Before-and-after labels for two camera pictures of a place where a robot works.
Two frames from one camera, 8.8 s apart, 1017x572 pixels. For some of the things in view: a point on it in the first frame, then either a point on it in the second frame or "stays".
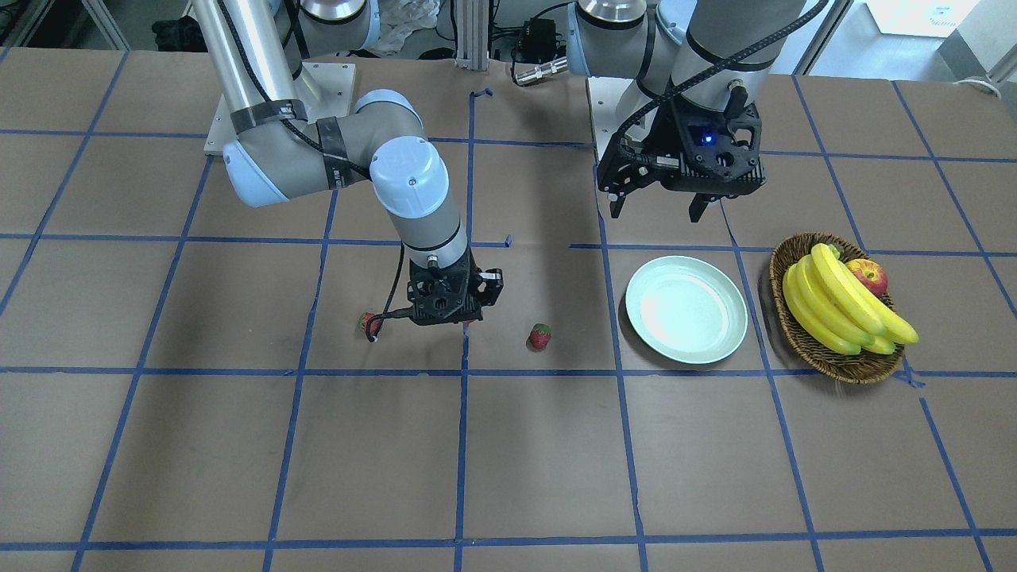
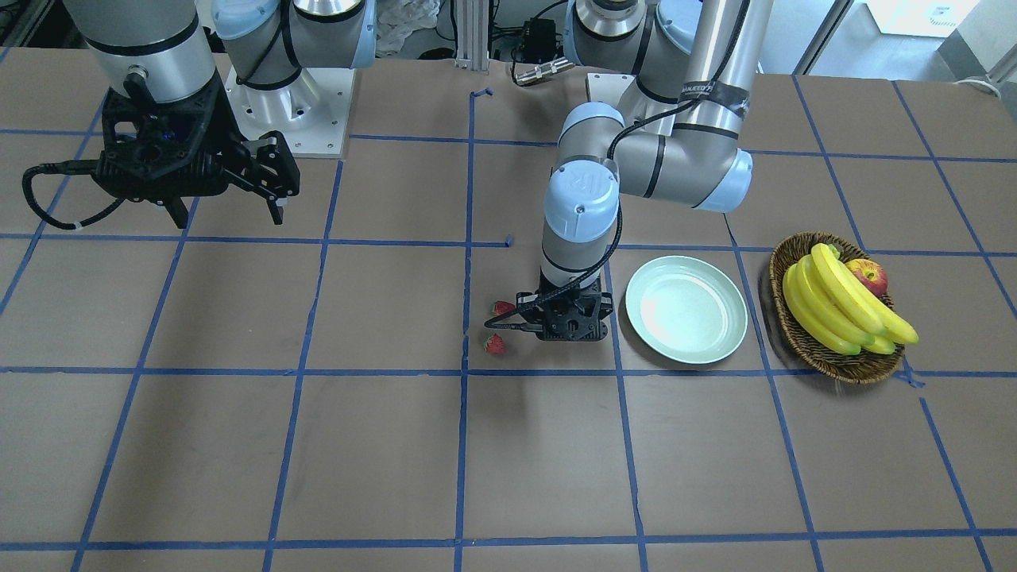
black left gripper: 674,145 → 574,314
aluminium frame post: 472,34 stays
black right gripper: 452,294 → 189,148
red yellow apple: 874,274 stays
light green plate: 686,309 stays
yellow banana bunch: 837,311 stays
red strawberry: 363,319 → 500,307
